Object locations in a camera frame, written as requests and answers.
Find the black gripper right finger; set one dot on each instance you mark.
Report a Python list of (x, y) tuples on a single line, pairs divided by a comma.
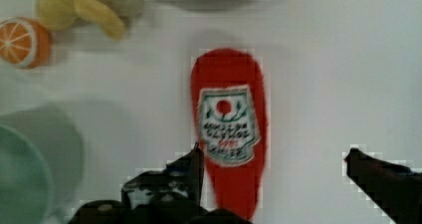
[(394, 188)]

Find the red plush ketchup bottle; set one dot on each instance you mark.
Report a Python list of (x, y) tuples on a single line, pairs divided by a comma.
[(229, 113)]

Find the orange slice toy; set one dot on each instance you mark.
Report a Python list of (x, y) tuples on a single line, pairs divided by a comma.
[(24, 43)]

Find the green mug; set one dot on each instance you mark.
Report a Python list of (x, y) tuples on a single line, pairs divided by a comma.
[(42, 157)]

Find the yellow plush toy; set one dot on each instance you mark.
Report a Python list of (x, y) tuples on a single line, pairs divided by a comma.
[(58, 15)]

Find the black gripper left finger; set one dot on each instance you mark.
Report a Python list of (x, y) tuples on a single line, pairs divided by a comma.
[(181, 179)]

